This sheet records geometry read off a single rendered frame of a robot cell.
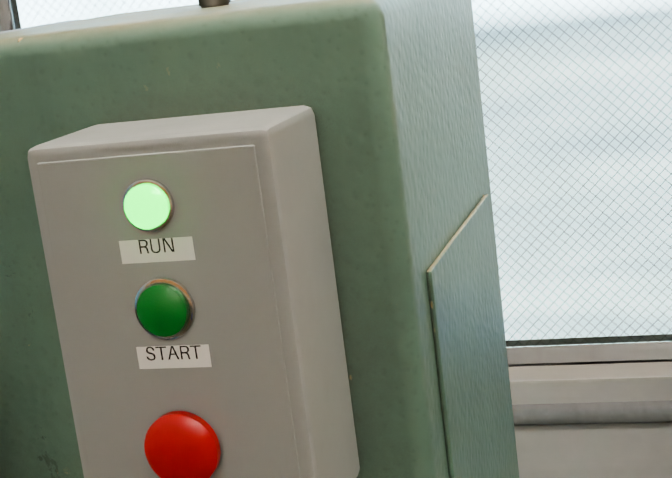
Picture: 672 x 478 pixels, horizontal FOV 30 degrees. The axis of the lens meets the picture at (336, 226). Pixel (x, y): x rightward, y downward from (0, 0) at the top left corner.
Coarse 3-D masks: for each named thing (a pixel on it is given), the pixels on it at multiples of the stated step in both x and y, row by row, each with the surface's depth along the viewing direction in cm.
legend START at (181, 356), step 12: (144, 348) 48; (156, 348) 48; (168, 348) 48; (180, 348) 48; (192, 348) 48; (204, 348) 47; (144, 360) 48; (156, 360) 48; (168, 360) 48; (180, 360) 48; (192, 360) 48; (204, 360) 47
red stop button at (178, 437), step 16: (176, 416) 48; (192, 416) 48; (160, 432) 48; (176, 432) 47; (192, 432) 47; (208, 432) 47; (144, 448) 48; (160, 448) 48; (176, 448) 48; (192, 448) 47; (208, 448) 47; (160, 464) 48; (176, 464) 48; (192, 464) 48; (208, 464) 47
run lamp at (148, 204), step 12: (144, 180) 46; (156, 180) 46; (132, 192) 46; (144, 192) 46; (156, 192) 46; (168, 192) 46; (132, 204) 46; (144, 204) 46; (156, 204) 46; (168, 204) 46; (132, 216) 46; (144, 216) 46; (156, 216) 46; (168, 216) 46; (144, 228) 46; (156, 228) 46
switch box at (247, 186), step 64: (128, 128) 50; (192, 128) 47; (256, 128) 45; (64, 192) 47; (192, 192) 46; (256, 192) 45; (320, 192) 50; (64, 256) 48; (256, 256) 46; (320, 256) 50; (64, 320) 49; (128, 320) 48; (256, 320) 47; (320, 320) 49; (128, 384) 49; (192, 384) 48; (256, 384) 47; (320, 384) 49; (128, 448) 49; (256, 448) 48; (320, 448) 48
